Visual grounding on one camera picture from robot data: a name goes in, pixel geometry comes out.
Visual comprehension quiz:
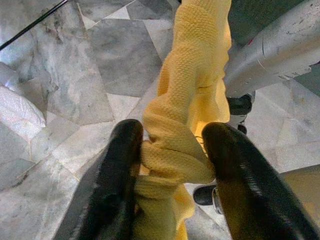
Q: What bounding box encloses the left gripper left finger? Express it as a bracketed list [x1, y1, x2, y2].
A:
[53, 118, 145, 240]

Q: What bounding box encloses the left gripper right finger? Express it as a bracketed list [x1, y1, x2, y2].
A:
[201, 121, 320, 240]

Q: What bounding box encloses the yellow garment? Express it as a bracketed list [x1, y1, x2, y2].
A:
[132, 0, 232, 240]

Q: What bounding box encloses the white garment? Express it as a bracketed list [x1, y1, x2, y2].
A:
[0, 62, 47, 141]

